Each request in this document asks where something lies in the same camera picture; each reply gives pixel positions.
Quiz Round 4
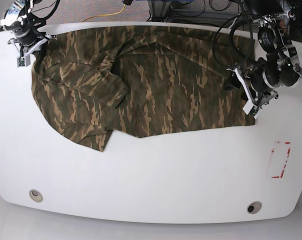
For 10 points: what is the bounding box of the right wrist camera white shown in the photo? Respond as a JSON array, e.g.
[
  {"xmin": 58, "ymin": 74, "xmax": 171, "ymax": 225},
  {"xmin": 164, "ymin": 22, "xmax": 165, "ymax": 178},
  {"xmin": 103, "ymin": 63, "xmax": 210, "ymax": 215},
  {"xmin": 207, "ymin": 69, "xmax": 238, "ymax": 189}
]
[{"xmin": 16, "ymin": 55, "xmax": 30, "ymax": 68}]

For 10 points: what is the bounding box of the table cable grommet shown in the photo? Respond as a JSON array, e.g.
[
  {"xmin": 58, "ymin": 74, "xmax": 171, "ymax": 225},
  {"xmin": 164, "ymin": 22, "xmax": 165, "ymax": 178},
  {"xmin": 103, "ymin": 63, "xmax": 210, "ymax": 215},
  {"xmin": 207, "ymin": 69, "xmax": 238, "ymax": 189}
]
[
  {"xmin": 29, "ymin": 189, "xmax": 43, "ymax": 203},
  {"xmin": 247, "ymin": 201, "xmax": 262, "ymax": 215}
]

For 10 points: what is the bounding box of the right table cable grommet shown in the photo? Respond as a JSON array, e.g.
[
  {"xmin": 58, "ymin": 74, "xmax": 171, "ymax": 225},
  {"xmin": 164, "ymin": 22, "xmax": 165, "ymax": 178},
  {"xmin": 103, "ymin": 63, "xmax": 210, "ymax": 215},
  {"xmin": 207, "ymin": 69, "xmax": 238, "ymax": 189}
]
[{"xmin": 247, "ymin": 201, "xmax": 262, "ymax": 215}]

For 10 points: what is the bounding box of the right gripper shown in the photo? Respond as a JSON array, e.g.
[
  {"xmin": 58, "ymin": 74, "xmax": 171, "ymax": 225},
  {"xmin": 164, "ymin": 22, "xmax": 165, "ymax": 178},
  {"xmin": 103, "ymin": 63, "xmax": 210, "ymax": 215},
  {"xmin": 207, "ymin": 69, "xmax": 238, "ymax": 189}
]
[{"xmin": 7, "ymin": 31, "xmax": 57, "ymax": 62}]

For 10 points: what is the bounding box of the camouflage t-shirt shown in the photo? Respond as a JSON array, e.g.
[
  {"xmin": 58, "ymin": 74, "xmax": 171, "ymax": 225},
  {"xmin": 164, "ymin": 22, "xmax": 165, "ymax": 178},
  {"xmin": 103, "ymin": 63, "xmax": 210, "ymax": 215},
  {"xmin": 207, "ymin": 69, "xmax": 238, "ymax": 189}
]
[{"xmin": 31, "ymin": 25, "xmax": 255, "ymax": 152}]

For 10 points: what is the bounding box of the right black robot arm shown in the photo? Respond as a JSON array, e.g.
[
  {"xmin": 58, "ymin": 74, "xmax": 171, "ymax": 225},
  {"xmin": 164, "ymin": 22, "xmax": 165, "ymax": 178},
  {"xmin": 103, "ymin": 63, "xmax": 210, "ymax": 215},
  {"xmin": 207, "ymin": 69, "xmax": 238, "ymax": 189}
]
[{"xmin": 0, "ymin": 0, "xmax": 60, "ymax": 67}]

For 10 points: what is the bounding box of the yellow cable on floor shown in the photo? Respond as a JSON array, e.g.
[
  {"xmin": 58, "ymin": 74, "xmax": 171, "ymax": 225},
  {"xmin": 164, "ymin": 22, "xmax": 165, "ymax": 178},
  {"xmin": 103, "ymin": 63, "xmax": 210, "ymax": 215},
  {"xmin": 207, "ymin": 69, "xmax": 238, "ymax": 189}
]
[{"xmin": 81, "ymin": 1, "xmax": 128, "ymax": 23}]

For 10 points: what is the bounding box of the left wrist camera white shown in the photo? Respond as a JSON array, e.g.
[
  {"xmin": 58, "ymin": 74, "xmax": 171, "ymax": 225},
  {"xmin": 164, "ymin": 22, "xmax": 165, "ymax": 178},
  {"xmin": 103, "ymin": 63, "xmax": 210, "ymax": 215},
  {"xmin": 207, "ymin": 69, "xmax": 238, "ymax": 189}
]
[{"xmin": 243, "ymin": 99, "xmax": 262, "ymax": 119}]

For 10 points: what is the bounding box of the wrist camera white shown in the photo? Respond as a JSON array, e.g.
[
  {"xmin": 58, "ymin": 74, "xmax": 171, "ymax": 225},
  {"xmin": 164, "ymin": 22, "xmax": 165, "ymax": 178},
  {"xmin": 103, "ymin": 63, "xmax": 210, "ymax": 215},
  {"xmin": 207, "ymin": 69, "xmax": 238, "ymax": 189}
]
[
  {"xmin": 243, "ymin": 99, "xmax": 262, "ymax": 119},
  {"xmin": 16, "ymin": 55, "xmax": 30, "ymax": 68}
]

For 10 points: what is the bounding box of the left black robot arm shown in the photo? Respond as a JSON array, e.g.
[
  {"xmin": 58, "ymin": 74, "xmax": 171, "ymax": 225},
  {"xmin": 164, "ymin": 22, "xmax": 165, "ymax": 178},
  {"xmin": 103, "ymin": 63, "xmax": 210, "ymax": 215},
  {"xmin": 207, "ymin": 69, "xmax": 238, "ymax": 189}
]
[{"xmin": 224, "ymin": 0, "xmax": 302, "ymax": 118}]

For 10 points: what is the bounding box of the red tape rectangle marking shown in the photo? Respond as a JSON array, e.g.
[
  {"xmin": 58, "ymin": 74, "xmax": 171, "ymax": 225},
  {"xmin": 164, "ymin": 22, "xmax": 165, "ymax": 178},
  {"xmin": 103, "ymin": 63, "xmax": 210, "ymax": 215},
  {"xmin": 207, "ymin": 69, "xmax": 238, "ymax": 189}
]
[{"xmin": 267, "ymin": 141, "xmax": 292, "ymax": 179}]

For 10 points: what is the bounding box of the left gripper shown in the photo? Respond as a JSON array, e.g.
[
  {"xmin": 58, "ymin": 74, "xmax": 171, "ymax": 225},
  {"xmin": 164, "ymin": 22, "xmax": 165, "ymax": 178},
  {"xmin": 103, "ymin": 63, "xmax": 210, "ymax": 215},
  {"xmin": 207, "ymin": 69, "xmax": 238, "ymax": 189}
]
[{"xmin": 223, "ymin": 65, "xmax": 280, "ymax": 109}]

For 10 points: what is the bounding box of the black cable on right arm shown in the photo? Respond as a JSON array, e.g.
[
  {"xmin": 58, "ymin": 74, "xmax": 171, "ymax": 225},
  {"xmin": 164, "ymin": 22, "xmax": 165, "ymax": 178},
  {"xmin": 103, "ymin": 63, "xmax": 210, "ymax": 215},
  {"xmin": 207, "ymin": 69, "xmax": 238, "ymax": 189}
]
[{"xmin": 25, "ymin": 0, "xmax": 46, "ymax": 41}]

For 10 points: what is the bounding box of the left table cable grommet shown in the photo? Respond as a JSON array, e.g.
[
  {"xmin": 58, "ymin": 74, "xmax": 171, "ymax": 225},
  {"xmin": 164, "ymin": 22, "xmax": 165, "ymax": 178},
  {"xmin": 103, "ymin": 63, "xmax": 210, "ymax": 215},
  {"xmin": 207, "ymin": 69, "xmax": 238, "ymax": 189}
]
[{"xmin": 29, "ymin": 189, "xmax": 43, "ymax": 203}]

